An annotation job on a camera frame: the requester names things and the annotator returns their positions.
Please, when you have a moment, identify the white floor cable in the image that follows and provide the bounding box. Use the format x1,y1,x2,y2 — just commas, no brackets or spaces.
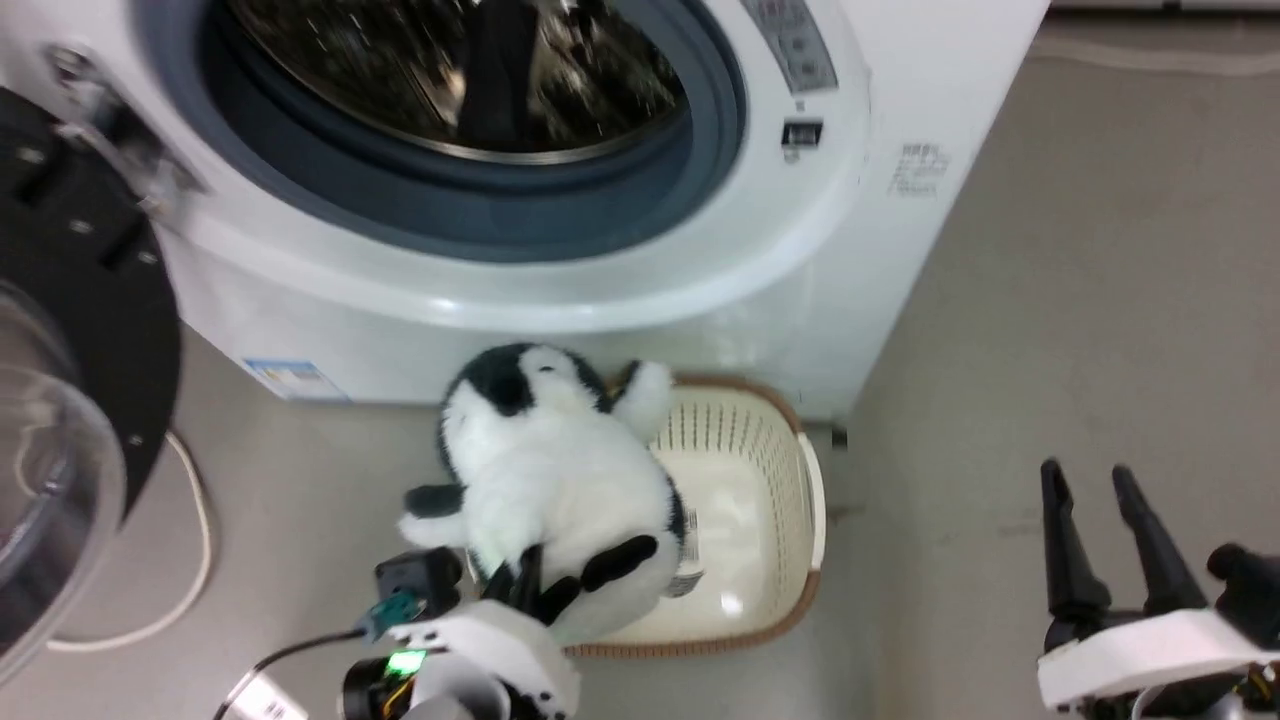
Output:
46,430,215,654

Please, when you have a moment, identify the blue energy label sticker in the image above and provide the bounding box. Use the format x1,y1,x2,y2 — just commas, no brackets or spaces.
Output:
242,357,348,404

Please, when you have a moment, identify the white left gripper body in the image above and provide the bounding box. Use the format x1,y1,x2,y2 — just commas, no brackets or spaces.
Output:
388,599,582,720

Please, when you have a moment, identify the cream plastic laundry basket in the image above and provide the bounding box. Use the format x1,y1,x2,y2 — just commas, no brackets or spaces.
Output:
462,362,828,660

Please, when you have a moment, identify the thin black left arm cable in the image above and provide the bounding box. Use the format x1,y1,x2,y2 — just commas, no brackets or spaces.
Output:
212,628,367,720

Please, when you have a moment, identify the white front-load washing machine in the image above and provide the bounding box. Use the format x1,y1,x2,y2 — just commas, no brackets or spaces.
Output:
0,0,1053,421

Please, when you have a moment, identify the black round washer door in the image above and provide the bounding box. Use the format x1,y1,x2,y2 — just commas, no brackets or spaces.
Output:
0,86,184,689

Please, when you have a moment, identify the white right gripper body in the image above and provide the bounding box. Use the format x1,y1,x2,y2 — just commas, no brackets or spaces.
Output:
1037,606,1280,717

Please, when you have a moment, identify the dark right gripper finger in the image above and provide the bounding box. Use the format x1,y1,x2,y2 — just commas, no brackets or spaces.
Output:
1040,458,1113,651
1111,464,1209,617

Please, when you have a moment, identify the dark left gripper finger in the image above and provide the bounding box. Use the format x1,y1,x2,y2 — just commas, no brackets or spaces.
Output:
484,545,546,613
538,576,583,627

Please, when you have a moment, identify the black and white penguin plush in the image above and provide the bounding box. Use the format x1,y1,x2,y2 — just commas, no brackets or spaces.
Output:
398,342,707,646

